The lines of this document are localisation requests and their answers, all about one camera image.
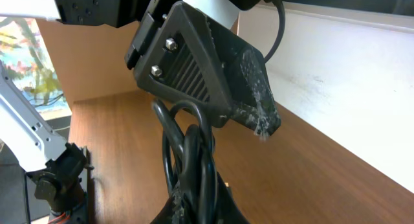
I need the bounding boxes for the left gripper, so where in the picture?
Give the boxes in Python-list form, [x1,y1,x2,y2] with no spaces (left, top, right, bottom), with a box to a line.
[124,0,281,136]

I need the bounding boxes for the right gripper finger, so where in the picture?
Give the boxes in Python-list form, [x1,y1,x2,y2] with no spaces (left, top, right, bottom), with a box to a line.
[150,174,249,224]

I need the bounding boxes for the black cable bundle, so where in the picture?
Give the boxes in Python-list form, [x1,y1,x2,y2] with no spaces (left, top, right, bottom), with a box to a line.
[151,98,218,224]

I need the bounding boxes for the left camera cable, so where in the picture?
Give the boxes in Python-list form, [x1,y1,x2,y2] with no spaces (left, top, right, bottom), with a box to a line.
[263,0,287,65]

